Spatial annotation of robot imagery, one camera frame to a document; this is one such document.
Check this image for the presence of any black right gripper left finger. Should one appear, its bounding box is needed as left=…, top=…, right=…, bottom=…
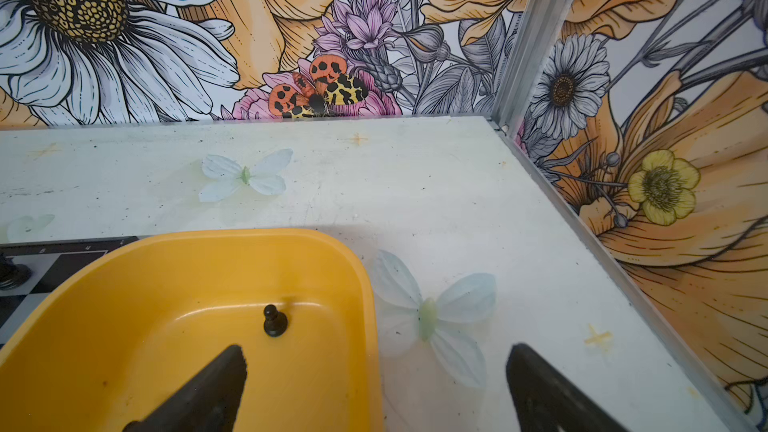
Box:
left=123, top=344, right=247, bottom=432

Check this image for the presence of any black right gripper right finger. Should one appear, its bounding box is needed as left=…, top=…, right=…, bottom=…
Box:
left=506, top=343, right=626, bottom=432

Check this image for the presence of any black chess piece on board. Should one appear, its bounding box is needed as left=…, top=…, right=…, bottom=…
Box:
left=0, top=253, right=32, bottom=290

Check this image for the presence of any black pawn far end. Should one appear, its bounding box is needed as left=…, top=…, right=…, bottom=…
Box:
left=263, top=304, right=288, bottom=338

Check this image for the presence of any yellow plastic tub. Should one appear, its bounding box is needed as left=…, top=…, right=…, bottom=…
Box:
left=1, top=229, right=384, bottom=431

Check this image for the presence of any black white chessboard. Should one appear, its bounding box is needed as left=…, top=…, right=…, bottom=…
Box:
left=1, top=236, right=139, bottom=346

